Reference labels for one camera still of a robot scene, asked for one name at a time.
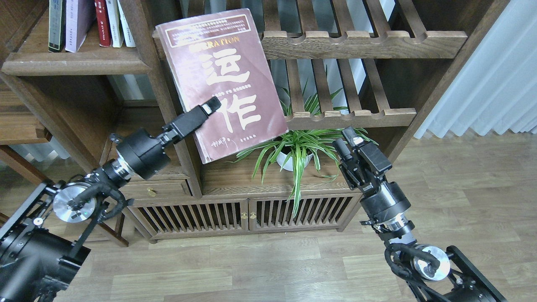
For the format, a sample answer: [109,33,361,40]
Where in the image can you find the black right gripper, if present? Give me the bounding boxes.
[332,127,411,227]

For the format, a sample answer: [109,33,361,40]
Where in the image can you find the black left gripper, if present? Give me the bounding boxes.
[110,97,221,180]

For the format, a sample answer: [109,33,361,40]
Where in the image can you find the maroon book white characters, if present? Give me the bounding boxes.
[156,8,288,164]

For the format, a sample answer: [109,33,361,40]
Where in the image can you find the pale lavender white book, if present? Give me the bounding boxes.
[65,0,96,53]

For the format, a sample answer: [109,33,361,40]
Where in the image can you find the green and black book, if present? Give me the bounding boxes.
[48,0,66,53]

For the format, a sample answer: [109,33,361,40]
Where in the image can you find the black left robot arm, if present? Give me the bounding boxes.
[0,97,221,302]

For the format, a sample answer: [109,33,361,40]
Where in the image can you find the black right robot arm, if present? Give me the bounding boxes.
[333,127,505,302]

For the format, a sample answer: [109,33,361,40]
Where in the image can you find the green spider plant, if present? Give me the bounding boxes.
[227,82,380,219]

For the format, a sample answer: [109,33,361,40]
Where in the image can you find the white plant pot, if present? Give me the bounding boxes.
[276,151,314,172]

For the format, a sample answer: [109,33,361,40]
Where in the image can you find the brass drawer knob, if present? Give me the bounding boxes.
[146,187,157,197]

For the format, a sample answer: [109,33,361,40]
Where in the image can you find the white teal upright book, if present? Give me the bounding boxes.
[118,1,136,47]

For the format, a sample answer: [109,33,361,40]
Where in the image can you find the dark wooden bookshelf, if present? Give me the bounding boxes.
[1,0,508,243]

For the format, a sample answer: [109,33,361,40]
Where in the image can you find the red upright book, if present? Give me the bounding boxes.
[94,0,112,47]

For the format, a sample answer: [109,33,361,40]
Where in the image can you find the white curtain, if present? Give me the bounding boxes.
[414,0,537,139]

